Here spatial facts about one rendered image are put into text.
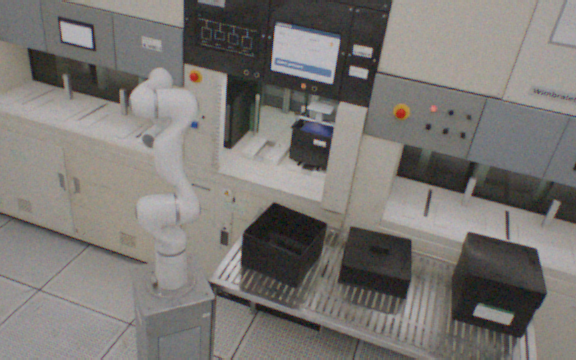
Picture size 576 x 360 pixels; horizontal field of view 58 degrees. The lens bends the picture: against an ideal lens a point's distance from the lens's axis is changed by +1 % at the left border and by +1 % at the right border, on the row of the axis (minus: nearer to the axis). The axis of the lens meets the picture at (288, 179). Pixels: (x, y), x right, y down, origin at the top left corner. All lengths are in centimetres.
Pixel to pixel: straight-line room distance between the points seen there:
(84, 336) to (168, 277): 106
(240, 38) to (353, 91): 54
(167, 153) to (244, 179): 84
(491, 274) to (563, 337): 77
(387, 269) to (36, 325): 191
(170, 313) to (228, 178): 83
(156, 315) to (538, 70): 169
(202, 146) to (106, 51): 64
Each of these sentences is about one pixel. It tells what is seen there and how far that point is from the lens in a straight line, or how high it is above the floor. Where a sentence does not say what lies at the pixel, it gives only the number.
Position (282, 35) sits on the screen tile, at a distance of 224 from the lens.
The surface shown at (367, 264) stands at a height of 86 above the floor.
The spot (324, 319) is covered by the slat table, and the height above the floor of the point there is 76.
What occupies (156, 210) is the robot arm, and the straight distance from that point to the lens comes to 188.
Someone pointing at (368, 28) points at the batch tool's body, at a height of 173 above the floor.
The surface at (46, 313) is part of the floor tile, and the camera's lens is 321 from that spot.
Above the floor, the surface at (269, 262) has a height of 84.
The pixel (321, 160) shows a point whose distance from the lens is 262.
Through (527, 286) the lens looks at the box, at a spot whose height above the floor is 101.
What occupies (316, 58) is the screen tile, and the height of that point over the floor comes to 156.
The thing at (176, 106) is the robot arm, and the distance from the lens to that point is 180.
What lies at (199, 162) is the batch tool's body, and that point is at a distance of 268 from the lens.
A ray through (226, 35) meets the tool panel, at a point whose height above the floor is 158.
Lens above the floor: 228
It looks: 32 degrees down
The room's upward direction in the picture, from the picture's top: 8 degrees clockwise
